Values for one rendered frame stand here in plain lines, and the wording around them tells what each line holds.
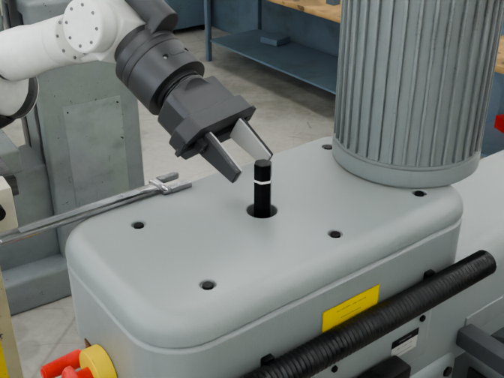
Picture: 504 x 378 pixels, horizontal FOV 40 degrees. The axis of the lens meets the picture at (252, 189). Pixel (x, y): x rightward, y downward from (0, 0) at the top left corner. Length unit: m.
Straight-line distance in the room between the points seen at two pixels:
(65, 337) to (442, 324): 2.80
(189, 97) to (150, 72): 0.05
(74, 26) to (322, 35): 6.28
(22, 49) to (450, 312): 0.70
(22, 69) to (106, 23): 0.20
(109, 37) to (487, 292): 0.66
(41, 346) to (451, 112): 3.00
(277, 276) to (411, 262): 0.21
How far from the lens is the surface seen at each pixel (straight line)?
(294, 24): 7.40
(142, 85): 0.84
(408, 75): 0.85
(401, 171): 0.89
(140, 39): 0.85
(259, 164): 0.80
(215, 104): 0.82
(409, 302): 0.85
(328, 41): 7.04
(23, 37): 1.00
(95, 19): 0.86
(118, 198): 0.86
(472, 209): 1.15
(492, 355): 1.07
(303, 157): 0.96
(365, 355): 0.91
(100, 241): 0.79
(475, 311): 1.11
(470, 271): 0.92
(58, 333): 3.70
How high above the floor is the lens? 2.31
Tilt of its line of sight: 29 degrees down
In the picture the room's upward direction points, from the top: straight up
